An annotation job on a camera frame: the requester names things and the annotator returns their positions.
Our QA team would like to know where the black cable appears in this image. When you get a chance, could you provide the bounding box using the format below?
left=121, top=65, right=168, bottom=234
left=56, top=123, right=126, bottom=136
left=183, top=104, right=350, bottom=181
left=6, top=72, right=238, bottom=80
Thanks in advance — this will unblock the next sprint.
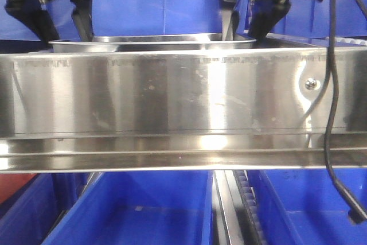
left=323, top=0, right=367, bottom=225

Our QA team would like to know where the roller track rail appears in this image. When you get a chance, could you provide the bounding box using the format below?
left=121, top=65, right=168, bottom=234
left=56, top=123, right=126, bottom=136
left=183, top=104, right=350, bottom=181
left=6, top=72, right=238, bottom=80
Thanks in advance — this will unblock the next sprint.
left=212, top=170, right=267, bottom=244

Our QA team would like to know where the rail screw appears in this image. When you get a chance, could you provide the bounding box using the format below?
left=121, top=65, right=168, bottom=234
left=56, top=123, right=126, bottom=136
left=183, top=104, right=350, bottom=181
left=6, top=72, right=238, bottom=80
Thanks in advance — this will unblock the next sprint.
left=304, top=77, right=320, bottom=90

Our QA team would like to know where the red bin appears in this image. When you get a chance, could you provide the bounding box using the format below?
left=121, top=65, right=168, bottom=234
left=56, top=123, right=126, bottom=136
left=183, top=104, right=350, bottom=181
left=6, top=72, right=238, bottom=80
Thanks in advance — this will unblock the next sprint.
left=0, top=173, right=36, bottom=203

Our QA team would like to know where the silver tray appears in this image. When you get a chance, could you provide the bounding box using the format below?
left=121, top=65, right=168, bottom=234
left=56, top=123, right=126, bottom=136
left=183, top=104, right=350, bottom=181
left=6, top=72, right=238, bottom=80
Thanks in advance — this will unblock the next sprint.
left=50, top=33, right=256, bottom=53

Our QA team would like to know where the lower right blue bin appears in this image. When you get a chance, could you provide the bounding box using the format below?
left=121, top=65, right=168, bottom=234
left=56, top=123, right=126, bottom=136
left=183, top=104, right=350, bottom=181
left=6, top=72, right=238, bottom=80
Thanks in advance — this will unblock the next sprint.
left=247, top=169, right=366, bottom=244

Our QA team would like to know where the lower left blue bin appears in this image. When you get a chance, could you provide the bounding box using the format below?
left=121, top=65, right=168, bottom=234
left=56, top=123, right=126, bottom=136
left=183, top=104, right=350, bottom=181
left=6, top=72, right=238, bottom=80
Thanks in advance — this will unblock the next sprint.
left=0, top=173, right=84, bottom=245

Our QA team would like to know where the upper middle blue bin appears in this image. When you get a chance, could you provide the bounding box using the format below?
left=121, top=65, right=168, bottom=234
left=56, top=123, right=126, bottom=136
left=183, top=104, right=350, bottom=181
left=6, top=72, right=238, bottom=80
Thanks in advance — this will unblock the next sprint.
left=45, top=0, right=253, bottom=42

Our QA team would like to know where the steel shelf front rail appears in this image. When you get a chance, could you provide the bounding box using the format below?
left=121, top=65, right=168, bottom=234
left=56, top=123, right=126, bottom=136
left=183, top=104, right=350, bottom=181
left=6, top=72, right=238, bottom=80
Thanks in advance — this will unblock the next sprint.
left=0, top=45, right=367, bottom=174

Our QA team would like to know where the lower middle blue bin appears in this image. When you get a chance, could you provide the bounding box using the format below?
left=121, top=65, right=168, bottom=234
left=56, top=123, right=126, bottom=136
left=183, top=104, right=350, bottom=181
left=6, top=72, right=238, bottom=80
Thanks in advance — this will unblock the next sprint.
left=45, top=170, right=212, bottom=244

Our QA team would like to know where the upper right blue bin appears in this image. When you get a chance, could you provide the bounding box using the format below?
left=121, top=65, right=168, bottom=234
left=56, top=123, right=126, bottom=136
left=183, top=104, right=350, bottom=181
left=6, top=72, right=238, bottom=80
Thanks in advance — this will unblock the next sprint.
left=248, top=0, right=367, bottom=40

